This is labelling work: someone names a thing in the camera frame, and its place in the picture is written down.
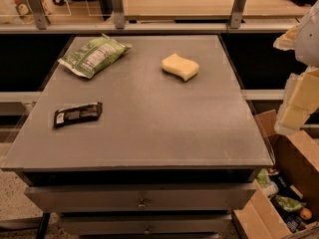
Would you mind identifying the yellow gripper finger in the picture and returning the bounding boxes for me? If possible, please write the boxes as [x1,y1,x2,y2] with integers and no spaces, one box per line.
[273,25,299,51]
[274,67,319,135]

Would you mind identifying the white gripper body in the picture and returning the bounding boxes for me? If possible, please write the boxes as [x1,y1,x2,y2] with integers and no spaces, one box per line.
[295,0,319,67]

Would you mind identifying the yellow sponge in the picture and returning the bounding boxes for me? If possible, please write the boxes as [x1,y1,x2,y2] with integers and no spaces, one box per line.
[161,54,199,82]

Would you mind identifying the black rxbar chocolate wrapper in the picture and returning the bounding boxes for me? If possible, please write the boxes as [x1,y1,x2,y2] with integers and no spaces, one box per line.
[54,102,103,128]

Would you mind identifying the cardboard box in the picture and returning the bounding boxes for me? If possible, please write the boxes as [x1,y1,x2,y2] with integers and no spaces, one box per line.
[233,110,319,239]

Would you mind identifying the green packet in box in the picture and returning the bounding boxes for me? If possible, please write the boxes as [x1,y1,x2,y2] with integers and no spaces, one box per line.
[271,195,306,212]

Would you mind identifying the orange fruit in box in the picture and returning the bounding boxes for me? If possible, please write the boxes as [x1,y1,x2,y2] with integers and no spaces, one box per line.
[299,208,312,220]

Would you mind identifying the upper grey drawer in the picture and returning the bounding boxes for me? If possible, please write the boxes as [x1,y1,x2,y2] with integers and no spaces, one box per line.
[25,183,255,213]

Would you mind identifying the grey drawer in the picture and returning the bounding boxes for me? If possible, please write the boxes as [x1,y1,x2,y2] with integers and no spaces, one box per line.
[25,183,255,213]
[61,214,231,236]

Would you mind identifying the grey drawer cabinet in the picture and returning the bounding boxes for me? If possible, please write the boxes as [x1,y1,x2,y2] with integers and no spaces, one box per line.
[2,35,272,239]

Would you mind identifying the lower grey drawer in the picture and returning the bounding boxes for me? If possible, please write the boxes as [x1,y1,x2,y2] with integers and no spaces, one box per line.
[61,214,231,236]

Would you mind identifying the green chip bag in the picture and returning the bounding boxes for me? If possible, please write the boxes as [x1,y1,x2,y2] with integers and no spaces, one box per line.
[58,34,132,79]

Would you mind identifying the orange white package background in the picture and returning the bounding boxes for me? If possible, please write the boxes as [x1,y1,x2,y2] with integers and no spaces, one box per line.
[0,0,53,25]

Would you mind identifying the metal bracket right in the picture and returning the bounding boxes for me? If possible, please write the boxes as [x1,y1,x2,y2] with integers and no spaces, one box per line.
[228,0,246,29]

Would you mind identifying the metal bracket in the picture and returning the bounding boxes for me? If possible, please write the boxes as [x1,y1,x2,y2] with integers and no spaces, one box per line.
[111,0,126,29]
[28,0,49,30]
[228,0,246,29]

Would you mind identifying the metal bracket middle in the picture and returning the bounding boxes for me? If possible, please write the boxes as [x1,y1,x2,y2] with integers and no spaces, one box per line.
[111,0,126,29]

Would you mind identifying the metal bracket left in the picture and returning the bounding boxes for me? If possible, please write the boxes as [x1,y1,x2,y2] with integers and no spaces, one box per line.
[28,0,49,30]

